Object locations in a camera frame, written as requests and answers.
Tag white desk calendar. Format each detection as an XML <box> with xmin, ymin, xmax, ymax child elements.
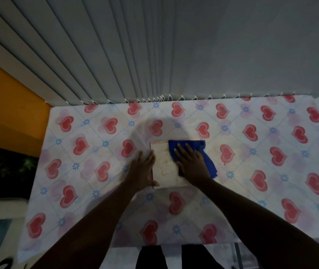
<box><xmin>150</xmin><ymin>140</ymin><xmax>194</xmax><ymax>190</ymax></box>

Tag person's black shorts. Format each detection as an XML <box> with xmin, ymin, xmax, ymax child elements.
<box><xmin>136</xmin><ymin>243</ymin><xmax>225</xmax><ymax>269</ymax></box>

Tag blue cleaning cloth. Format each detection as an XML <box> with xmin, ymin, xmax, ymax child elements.
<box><xmin>168</xmin><ymin>140</ymin><xmax>218</xmax><ymax>179</ymax></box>

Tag person's left forearm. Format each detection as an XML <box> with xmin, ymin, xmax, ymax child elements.
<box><xmin>30</xmin><ymin>182</ymin><xmax>142</xmax><ymax>269</ymax></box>

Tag heart-patterned tablecloth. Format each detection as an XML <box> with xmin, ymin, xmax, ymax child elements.
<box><xmin>16</xmin><ymin>93</ymin><xmax>319</xmax><ymax>264</ymax></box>

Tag person's right hand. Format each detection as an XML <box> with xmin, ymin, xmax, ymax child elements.
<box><xmin>173</xmin><ymin>142</ymin><xmax>211</xmax><ymax>186</ymax></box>

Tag person's left hand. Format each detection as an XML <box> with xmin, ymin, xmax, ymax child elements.
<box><xmin>126</xmin><ymin>150</ymin><xmax>160</xmax><ymax>191</ymax></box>

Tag grey vertical blinds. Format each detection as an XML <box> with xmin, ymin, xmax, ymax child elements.
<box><xmin>0</xmin><ymin>0</ymin><xmax>319</xmax><ymax>106</ymax></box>

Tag person's right forearm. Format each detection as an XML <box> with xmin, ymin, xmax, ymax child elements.
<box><xmin>196</xmin><ymin>177</ymin><xmax>319</xmax><ymax>269</ymax></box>

